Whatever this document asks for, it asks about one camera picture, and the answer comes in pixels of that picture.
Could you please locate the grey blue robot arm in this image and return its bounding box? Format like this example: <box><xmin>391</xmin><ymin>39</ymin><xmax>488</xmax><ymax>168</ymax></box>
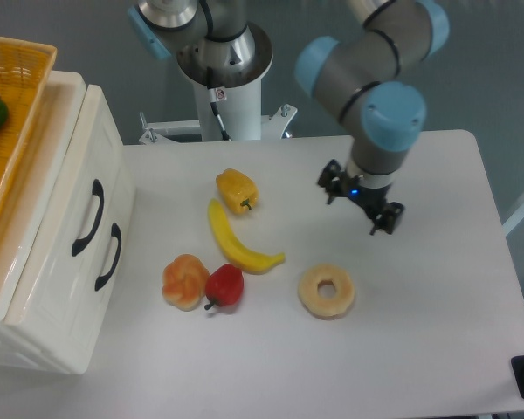
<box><xmin>128</xmin><ymin>1</ymin><xmax>450</xmax><ymax>233</ymax></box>

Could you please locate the orange knotted bread roll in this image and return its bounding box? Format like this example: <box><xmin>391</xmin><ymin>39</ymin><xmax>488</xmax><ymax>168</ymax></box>
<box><xmin>162</xmin><ymin>254</ymin><xmax>210</xmax><ymax>311</ymax></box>

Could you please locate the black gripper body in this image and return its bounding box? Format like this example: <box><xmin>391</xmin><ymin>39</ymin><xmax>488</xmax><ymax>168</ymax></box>
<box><xmin>344</xmin><ymin>168</ymin><xmax>396</xmax><ymax>219</ymax></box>

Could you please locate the red bell pepper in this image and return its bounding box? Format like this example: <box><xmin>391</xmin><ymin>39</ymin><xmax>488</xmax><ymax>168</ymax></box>
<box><xmin>204</xmin><ymin>264</ymin><xmax>244</xmax><ymax>310</ymax></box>

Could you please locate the orange woven basket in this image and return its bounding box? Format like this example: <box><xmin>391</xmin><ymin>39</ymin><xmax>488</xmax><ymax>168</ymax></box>
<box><xmin>0</xmin><ymin>37</ymin><xmax>57</xmax><ymax>214</ymax></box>

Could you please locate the white drawer cabinet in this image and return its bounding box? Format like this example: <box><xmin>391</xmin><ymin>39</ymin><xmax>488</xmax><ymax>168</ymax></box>
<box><xmin>0</xmin><ymin>71</ymin><xmax>86</xmax><ymax>371</ymax></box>

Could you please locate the white drawer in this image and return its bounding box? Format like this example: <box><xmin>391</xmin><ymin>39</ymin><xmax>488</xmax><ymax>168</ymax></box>
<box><xmin>81</xmin><ymin>193</ymin><xmax>134</xmax><ymax>350</ymax></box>
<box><xmin>5</xmin><ymin>85</ymin><xmax>135</xmax><ymax>374</ymax></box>

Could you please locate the beige donut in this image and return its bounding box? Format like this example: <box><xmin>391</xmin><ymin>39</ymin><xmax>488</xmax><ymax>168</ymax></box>
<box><xmin>297</xmin><ymin>264</ymin><xmax>356</xmax><ymax>319</ymax></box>

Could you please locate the yellow banana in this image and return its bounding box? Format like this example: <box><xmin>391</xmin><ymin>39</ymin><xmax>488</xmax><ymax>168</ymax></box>
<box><xmin>207</xmin><ymin>198</ymin><xmax>286</xmax><ymax>274</ymax></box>

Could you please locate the yellow bell pepper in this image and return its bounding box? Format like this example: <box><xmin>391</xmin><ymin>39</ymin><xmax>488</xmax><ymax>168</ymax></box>
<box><xmin>216</xmin><ymin>168</ymin><xmax>259</xmax><ymax>215</ymax></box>

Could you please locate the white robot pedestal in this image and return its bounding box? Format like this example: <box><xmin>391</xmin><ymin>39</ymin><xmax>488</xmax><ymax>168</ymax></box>
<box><xmin>140</xmin><ymin>23</ymin><xmax>298</xmax><ymax>144</ymax></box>

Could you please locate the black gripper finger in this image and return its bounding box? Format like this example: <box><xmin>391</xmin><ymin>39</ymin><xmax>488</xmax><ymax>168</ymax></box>
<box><xmin>317</xmin><ymin>159</ymin><xmax>346</xmax><ymax>205</ymax></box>
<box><xmin>369</xmin><ymin>200</ymin><xmax>405</xmax><ymax>236</ymax></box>

